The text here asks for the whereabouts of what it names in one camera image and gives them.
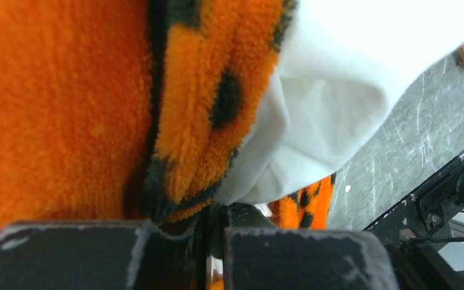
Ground orange patterned pillowcase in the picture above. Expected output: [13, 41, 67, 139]
[0, 0, 337, 290]

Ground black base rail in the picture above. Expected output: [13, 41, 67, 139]
[365, 150, 464, 289]

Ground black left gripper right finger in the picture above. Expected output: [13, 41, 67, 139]
[211, 204, 399, 289]

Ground white pillow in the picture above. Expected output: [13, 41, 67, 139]
[215, 1, 464, 205]

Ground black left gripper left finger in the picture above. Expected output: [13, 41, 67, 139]
[0, 221, 206, 289]

